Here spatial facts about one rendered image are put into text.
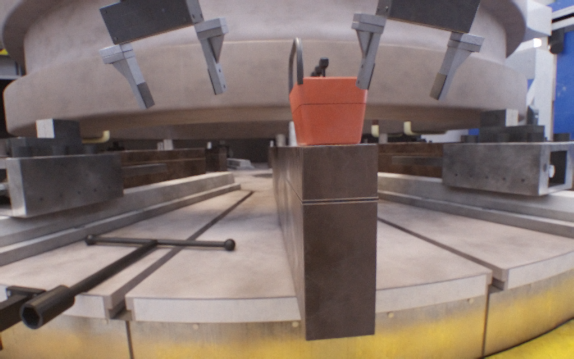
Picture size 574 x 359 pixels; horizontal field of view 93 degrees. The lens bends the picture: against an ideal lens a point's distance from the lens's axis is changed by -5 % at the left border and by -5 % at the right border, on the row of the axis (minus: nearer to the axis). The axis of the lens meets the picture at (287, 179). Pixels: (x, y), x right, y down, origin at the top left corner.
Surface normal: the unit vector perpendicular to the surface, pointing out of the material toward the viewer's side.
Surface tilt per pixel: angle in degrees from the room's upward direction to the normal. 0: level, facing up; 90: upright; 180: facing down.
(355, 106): 97
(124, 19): 114
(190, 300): 90
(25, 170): 90
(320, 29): 72
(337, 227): 90
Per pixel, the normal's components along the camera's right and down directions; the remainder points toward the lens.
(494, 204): -0.89, 0.07
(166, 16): -0.11, 0.50
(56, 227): 0.95, 0.01
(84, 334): -0.15, 0.12
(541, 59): 0.40, 0.10
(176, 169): 0.76, 0.05
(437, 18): 0.11, 0.50
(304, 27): 0.09, -0.20
